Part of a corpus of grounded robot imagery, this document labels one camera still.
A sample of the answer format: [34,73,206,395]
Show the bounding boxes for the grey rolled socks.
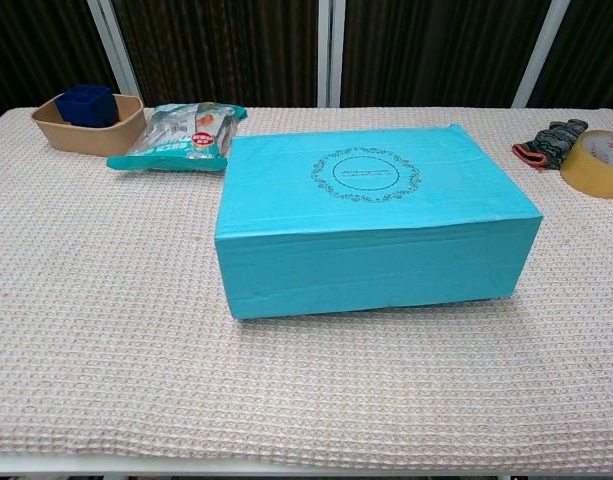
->
[512,119,589,173]

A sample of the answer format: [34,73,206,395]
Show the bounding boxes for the white partition post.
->
[511,0,571,109]
[316,0,346,109]
[85,0,141,104]

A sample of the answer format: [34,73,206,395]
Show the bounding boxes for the tan plastic basin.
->
[31,93,147,157]

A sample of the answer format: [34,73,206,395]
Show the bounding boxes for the teal snack bag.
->
[106,102,249,173]

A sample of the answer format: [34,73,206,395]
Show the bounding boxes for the beige waffle tablecloth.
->
[0,105,613,460]

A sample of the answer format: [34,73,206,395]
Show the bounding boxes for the yellow packing tape roll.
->
[559,129,613,200]

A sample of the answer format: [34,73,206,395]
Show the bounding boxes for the dark brown partition panel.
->
[110,0,321,109]
[340,0,555,109]
[528,0,613,110]
[0,0,116,126]

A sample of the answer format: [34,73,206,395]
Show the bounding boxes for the dark blue compartment cup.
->
[54,84,121,128]

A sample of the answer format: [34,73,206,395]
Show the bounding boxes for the teal cardboard shoe box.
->
[214,122,544,320]

